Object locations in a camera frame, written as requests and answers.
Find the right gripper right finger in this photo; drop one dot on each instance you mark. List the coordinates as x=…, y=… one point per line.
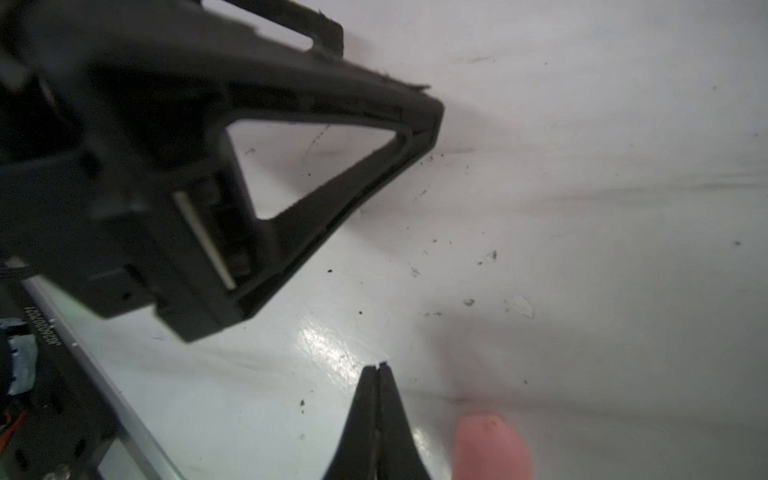
x=398, y=457

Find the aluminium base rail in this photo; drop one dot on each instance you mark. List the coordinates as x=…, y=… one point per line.
x=60, y=415

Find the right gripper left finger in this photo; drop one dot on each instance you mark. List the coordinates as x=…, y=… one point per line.
x=357, y=451

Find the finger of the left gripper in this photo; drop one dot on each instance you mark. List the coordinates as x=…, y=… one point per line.
x=305, y=178
x=327, y=35

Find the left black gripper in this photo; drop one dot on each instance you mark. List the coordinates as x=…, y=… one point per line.
x=118, y=185

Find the pink pig toy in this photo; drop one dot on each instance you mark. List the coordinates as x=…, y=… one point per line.
x=487, y=447

